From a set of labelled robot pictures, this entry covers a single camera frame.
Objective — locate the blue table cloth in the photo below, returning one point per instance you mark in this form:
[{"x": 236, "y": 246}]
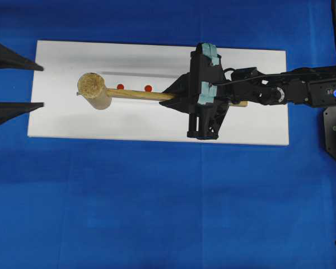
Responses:
[{"x": 126, "y": 204}]

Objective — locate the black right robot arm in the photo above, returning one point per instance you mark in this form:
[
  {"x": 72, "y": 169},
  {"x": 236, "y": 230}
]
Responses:
[{"x": 303, "y": 86}]

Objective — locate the small white raised block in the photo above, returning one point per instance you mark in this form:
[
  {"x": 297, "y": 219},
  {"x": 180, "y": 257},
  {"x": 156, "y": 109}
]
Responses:
[{"x": 137, "y": 81}]

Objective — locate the wooden mallet hammer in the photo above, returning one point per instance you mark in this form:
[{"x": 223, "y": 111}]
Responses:
[{"x": 92, "y": 87}]

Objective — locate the red dot mark middle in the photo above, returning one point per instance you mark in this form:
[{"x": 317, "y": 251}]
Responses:
[{"x": 148, "y": 88}]

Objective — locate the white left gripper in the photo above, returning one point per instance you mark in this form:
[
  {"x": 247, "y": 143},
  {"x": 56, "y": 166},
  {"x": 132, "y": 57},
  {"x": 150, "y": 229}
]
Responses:
[{"x": 10, "y": 59}]

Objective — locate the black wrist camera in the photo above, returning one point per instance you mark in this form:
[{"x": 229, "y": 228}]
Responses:
[{"x": 244, "y": 74}]

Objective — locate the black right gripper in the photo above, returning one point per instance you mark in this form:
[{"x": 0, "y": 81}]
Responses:
[{"x": 207, "y": 104}]

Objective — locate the large white foam board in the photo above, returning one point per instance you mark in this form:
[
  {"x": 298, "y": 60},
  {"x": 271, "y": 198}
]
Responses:
[{"x": 67, "y": 115}]

